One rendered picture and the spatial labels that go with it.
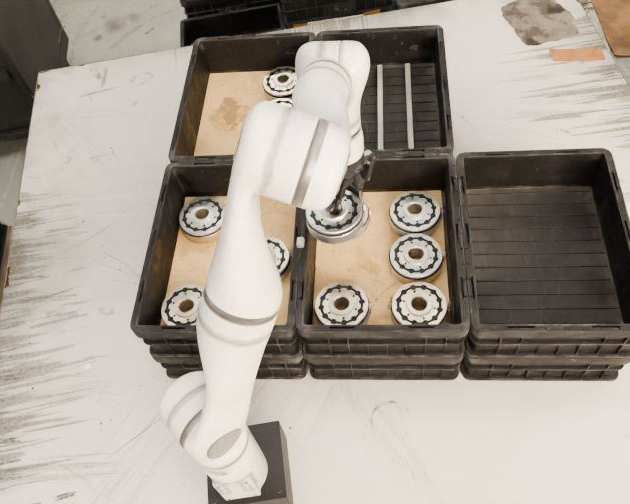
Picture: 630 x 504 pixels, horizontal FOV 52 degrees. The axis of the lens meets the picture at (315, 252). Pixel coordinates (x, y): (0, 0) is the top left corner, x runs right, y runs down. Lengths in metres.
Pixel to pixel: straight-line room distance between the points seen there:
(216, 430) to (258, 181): 0.37
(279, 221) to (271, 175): 0.77
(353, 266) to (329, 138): 0.70
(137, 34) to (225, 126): 1.85
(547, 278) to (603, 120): 0.59
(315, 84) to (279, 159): 0.19
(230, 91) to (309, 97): 0.92
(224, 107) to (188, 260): 0.44
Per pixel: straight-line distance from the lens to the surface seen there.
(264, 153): 0.62
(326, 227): 1.14
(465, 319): 1.14
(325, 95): 0.76
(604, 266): 1.36
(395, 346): 1.20
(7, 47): 2.63
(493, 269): 1.31
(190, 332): 1.17
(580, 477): 1.32
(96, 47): 3.42
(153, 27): 3.42
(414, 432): 1.30
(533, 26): 2.02
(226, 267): 0.70
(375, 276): 1.29
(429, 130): 1.53
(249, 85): 1.69
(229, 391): 0.82
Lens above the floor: 1.93
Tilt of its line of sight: 56 degrees down
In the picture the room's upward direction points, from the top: 11 degrees counter-clockwise
